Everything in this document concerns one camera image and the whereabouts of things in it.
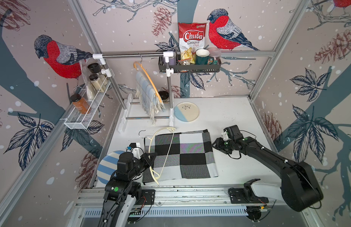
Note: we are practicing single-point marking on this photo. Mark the purple cup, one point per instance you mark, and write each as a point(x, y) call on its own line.
point(172, 60)

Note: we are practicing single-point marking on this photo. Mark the white metal clothes rack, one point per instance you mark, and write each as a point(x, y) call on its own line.
point(102, 58)

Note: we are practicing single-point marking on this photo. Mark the red Chuba chips bag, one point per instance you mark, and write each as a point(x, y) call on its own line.
point(191, 39)

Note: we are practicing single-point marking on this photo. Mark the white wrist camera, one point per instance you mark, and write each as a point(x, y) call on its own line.
point(225, 136)
point(134, 148)

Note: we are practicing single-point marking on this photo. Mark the blue cream plaid scarf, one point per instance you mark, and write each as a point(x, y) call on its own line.
point(147, 97)

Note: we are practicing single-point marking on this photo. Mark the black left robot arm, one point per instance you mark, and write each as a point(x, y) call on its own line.
point(122, 192)

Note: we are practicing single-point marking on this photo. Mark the dark green mug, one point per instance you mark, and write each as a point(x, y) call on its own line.
point(203, 57)

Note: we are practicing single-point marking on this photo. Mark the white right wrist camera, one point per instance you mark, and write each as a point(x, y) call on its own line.
point(225, 136)

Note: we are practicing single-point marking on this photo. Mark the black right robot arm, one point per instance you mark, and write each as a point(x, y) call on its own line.
point(299, 188)

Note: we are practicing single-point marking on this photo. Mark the white wire wall basket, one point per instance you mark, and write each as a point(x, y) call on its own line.
point(76, 120)

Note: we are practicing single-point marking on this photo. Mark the beige dark ceramic bowl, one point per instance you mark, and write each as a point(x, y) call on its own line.
point(164, 95)

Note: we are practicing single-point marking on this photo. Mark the blue beige ceramic plate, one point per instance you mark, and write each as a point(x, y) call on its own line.
point(186, 112)

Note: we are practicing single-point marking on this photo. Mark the wooden clothes hanger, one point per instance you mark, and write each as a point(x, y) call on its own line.
point(136, 63)

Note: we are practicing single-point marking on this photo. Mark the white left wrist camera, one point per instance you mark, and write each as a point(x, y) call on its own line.
point(134, 148)

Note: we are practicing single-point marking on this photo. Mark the clear plastic bag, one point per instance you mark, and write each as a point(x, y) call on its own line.
point(91, 92)

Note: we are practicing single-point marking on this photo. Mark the black grey checkered scarf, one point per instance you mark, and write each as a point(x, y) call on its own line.
point(192, 158)

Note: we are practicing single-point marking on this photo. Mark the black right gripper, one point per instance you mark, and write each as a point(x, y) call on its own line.
point(217, 144)

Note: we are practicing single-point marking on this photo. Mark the small snack packet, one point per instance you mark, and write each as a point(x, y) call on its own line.
point(185, 62)

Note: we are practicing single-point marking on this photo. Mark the black lid spice jar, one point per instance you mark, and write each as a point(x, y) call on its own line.
point(97, 83)
point(95, 70)

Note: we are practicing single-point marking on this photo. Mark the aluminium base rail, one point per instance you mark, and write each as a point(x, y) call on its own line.
point(193, 201)

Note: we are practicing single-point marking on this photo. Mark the cream plastic clothes hanger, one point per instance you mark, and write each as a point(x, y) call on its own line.
point(160, 143)

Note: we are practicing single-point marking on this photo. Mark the orange spice bottle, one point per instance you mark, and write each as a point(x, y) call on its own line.
point(80, 103)

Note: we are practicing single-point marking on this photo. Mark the pink lidded jar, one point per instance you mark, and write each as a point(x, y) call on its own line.
point(214, 55)

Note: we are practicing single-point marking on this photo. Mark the black wall shelf tray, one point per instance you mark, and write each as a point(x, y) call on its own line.
point(193, 68)

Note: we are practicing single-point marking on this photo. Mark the blue white striped plate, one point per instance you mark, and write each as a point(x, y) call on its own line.
point(107, 166)

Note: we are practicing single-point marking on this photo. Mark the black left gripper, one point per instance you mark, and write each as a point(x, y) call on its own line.
point(147, 161)

